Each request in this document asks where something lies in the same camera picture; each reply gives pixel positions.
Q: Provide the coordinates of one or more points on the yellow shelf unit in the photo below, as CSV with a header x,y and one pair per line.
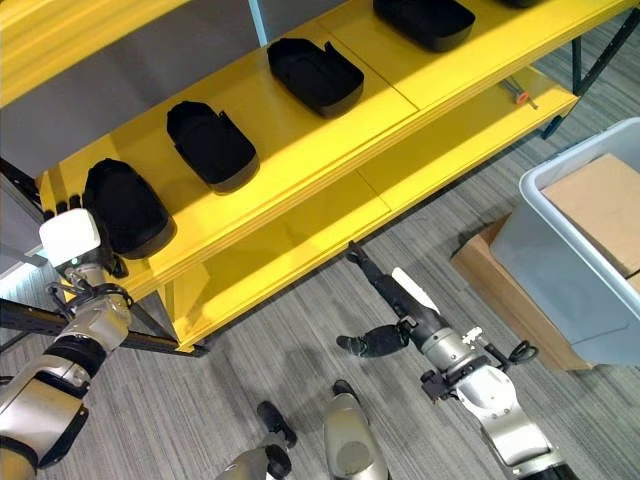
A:
x,y
310,165

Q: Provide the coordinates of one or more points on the grey plastic box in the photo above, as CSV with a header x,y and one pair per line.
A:
x,y
555,270

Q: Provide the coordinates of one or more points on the robot left leg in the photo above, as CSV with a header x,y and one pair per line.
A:
x,y
270,450

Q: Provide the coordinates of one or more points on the flat brown cardboard box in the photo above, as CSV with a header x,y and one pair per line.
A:
x,y
495,285

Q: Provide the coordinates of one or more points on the light blue post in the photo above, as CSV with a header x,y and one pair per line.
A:
x,y
258,22

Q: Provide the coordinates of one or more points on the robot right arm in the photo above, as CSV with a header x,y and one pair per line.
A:
x,y
500,400

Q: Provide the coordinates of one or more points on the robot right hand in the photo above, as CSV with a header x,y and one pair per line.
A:
x,y
411,299

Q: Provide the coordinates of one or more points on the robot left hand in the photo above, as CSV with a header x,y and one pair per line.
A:
x,y
69,236

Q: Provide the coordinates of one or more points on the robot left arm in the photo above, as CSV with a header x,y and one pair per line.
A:
x,y
45,395

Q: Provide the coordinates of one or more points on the black sole-shaped part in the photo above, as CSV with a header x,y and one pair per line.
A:
x,y
127,210
212,145
430,20
315,75

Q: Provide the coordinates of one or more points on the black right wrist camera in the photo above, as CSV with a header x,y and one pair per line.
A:
x,y
436,386

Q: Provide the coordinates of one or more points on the metal tool with orange collar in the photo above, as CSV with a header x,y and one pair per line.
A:
x,y
517,93

